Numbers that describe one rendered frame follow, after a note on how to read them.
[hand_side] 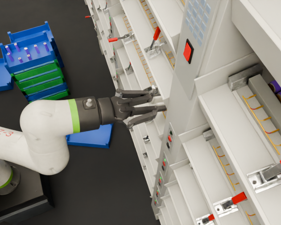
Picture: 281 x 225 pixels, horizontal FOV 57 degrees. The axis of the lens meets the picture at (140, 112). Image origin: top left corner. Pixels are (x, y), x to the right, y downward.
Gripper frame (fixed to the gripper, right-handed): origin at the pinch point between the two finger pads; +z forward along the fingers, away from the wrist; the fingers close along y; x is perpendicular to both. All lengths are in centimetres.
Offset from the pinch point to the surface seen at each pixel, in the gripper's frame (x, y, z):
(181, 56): -30.9, -11.2, -10.1
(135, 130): 64, 26, 11
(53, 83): 90, 88, -27
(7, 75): 115, 123, -61
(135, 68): 8.3, 21.5, -0.9
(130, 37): 5.5, 35.1, 0.7
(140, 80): 8.2, 15.8, -0.8
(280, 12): -48, -23, -11
